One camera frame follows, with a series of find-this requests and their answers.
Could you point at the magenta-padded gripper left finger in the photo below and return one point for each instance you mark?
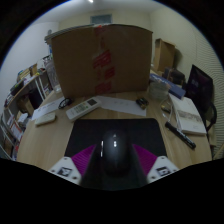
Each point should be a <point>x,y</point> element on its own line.
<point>65,170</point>

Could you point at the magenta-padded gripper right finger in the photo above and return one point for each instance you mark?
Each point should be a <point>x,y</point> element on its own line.
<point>161,170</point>

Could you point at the black computer mouse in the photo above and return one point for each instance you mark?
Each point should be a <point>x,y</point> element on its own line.
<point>115,150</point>

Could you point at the black mouse pad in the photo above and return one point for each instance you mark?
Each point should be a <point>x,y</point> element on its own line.
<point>90,133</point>

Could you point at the black marker pen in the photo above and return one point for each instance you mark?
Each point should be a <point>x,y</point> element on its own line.
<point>180,135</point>

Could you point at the slim white remote control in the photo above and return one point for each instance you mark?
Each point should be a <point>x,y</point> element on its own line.
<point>45,119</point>

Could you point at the white remote with display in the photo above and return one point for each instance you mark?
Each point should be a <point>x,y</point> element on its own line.
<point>83,109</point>

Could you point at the white shelf unit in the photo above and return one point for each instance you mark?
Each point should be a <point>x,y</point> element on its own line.
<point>10,133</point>

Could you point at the small black yellow gadget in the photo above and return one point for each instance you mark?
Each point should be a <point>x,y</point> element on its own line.
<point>142,102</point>

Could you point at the clear round plastic container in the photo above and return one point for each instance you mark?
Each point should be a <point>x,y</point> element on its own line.
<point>158,90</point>

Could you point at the blue flat box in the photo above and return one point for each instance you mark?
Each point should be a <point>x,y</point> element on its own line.
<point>176,90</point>

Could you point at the black monitor with purple screen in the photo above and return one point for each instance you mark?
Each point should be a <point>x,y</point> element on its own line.
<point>200,88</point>

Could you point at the dark bag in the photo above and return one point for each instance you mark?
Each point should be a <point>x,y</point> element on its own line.
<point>175,76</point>

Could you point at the clear glass jar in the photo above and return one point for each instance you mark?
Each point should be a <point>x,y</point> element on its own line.
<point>52,75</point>

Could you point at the large brown cardboard box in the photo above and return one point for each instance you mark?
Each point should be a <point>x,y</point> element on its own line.
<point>80,63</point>

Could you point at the small open cardboard box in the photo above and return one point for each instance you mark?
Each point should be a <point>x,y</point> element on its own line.
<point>164,55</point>

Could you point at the grey door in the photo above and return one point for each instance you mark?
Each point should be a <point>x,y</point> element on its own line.
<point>101,19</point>

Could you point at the ceiling light tube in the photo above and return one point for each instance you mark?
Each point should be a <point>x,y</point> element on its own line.
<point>90,1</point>

